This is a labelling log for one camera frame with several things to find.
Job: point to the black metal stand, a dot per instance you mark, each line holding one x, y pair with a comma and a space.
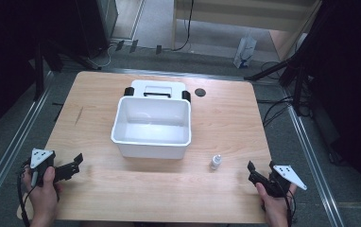
39, 72

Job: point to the black tape strip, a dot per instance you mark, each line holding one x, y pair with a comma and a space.
158, 49
120, 45
134, 46

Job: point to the black round table grommet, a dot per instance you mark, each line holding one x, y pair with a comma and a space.
200, 92

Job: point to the white plastic storage box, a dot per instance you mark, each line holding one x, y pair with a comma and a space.
151, 132

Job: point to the metal floor rail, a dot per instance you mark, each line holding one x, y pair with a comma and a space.
185, 74
14, 142
311, 157

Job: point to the person's left hand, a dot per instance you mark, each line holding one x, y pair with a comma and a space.
44, 197

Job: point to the light wooden furniture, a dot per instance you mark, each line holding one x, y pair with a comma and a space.
248, 15

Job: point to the person's right hand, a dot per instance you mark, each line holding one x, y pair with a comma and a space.
276, 208

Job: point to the dark cabinet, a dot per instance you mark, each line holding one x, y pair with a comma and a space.
96, 25

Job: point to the black tripod stand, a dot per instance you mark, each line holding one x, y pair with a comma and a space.
298, 82

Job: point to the small white bottle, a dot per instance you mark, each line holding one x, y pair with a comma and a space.
215, 162

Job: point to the white bag with blue print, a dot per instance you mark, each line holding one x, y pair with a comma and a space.
244, 52

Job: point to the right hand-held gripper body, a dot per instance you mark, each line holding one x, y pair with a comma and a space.
287, 175

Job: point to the white lid with black latches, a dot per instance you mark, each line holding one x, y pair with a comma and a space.
158, 86

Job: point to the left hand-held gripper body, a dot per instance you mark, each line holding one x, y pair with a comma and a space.
40, 157

